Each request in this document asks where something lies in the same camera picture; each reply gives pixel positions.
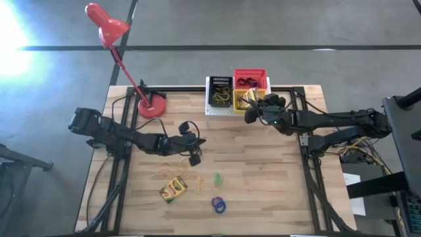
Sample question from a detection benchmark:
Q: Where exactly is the red desk lamp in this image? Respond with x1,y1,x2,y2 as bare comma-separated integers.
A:
84,2,168,120

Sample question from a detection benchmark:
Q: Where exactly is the yellow plastic basket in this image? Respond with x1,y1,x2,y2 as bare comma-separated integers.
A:
232,88,268,115

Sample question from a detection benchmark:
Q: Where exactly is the backlit keyboard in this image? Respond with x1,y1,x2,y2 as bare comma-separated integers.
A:
403,192,421,234

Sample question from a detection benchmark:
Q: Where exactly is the black cable bundle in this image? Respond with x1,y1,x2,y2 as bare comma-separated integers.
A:
307,164,349,233
82,154,131,233

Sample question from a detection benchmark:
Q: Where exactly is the black flat bar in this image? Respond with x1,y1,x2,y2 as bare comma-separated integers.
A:
346,171,410,199

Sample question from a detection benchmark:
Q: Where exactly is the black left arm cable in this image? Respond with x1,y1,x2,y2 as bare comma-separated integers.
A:
143,117,201,157

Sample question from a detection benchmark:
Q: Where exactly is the white perforated metal shelf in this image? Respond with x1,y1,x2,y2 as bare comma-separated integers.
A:
205,76,274,128

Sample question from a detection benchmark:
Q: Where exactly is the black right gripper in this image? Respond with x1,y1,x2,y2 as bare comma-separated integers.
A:
242,93,293,136

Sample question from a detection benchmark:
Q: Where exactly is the black plastic basket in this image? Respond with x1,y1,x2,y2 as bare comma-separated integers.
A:
207,76,234,109

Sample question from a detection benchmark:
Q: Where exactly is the tangle of loose cables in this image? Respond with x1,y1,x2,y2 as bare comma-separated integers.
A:
335,134,395,175

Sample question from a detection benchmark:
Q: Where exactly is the thin brown cable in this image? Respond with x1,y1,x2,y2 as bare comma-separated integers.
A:
86,156,111,226

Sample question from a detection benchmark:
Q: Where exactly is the white paper sheet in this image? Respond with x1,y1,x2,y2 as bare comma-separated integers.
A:
343,172,366,217

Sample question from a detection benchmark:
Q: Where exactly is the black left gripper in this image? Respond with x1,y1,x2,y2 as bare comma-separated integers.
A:
162,121,207,167

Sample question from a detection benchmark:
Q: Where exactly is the dark grey monitor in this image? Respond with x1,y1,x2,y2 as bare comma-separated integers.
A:
382,87,421,198

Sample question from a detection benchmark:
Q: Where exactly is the black aluminium table frame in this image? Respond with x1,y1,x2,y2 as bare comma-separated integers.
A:
80,84,358,235

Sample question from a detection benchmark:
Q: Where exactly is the grey metal stand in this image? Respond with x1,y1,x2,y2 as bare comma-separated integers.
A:
0,144,54,237

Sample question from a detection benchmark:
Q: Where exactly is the thin black cable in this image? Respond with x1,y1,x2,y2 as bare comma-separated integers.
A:
111,91,137,115

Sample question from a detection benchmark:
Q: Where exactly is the red plastic basket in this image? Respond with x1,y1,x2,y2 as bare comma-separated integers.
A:
234,68,268,90

